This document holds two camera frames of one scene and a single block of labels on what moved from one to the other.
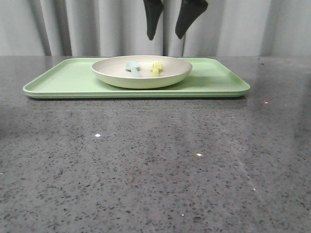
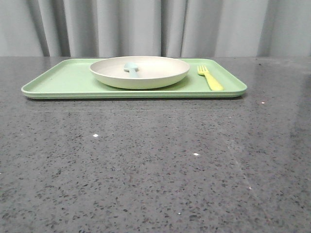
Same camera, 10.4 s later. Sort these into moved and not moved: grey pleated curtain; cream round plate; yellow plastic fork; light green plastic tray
Moved: yellow plastic fork
Not moved: cream round plate; light green plastic tray; grey pleated curtain
